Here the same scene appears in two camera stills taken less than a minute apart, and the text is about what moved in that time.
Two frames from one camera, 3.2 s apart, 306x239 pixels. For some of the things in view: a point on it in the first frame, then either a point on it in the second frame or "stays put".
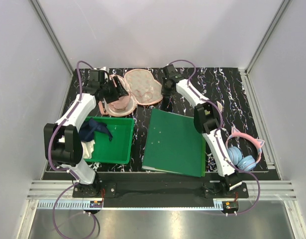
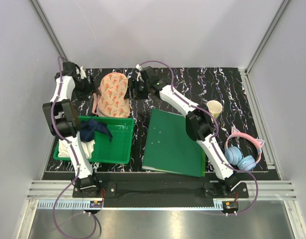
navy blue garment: (86, 131) stays put
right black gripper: (163, 91) -> (133, 84)
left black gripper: (120, 92) -> (91, 89)
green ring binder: (173, 145) stays put
